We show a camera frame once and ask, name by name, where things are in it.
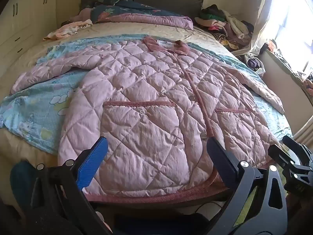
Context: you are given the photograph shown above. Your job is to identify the small pink white cloth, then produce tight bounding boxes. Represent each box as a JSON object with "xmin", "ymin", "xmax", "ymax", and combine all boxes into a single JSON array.
[{"xmin": 43, "ymin": 19, "xmax": 94, "ymax": 41}]

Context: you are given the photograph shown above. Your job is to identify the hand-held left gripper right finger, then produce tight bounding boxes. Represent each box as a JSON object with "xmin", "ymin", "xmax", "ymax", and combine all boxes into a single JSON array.
[{"xmin": 207, "ymin": 137, "xmax": 288, "ymax": 235}]

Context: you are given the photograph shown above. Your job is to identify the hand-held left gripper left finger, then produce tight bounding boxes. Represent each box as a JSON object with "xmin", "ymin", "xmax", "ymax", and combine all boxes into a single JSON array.
[{"xmin": 31, "ymin": 136, "xmax": 113, "ymax": 235}]

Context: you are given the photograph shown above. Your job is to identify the pink quilted jacket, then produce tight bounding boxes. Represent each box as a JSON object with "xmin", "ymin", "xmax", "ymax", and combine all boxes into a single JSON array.
[{"xmin": 11, "ymin": 36, "xmax": 285, "ymax": 202}]

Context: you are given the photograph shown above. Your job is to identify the cream curtain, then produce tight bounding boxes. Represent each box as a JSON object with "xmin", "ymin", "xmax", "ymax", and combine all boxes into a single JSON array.
[{"xmin": 232, "ymin": 0, "xmax": 283, "ymax": 57}]

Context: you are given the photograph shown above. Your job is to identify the floral laundry basket with clothes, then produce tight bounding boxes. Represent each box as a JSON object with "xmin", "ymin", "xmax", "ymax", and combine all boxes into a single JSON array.
[{"xmin": 241, "ymin": 54, "xmax": 266, "ymax": 77}]

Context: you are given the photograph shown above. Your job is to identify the bed with beige sheet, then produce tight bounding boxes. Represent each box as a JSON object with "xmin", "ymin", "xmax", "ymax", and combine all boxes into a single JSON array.
[{"xmin": 0, "ymin": 21, "xmax": 294, "ymax": 201}]

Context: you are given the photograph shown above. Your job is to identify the navy floral quilt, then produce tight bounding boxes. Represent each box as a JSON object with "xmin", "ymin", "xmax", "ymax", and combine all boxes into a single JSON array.
[{"xmin": 70, "ymin": 0, "xmax": 194, "ymax": 30}]

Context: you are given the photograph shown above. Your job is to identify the pile of mixed clothes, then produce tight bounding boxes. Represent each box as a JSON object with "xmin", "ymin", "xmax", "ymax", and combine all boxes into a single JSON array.
[{"xmin": 194, "ymin": 4, "xmax": 255, "ymax": 52}]

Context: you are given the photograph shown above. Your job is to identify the light blue cartoon printed blanket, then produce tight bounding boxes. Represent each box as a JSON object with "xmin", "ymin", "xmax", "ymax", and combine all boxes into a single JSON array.
[{"xmin": 0, "ymin": 34, "xmax": 293, "ymax": 155}]

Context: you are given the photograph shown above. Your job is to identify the clothes on window sill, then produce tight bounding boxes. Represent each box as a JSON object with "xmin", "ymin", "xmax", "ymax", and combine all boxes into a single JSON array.
[{"xmin": 264, "ymin": 39, "xmax": 313, "ymax": 97}]

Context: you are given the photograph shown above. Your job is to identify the window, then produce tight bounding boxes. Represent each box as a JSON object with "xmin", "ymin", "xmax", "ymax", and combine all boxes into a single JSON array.
[{"xmin": 268, "ymin": 0, "xmax": 313, "ymax": 75}]

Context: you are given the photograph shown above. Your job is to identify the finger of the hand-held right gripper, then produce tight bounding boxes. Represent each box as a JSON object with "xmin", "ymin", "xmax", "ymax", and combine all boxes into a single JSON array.
[
  {"xmin": 268, "ymin": 144, "xmax": 297, "ymax": 175},
  {"xmin": 282, "ymin": 135, "xmax": 313, "ymax": 162}
]

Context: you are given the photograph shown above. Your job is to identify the cream wardrobe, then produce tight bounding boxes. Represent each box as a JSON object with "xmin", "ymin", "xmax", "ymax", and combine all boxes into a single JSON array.
[{"xmin": 0, "ymin": 0, "xmax": 58, "ymax": 65}]

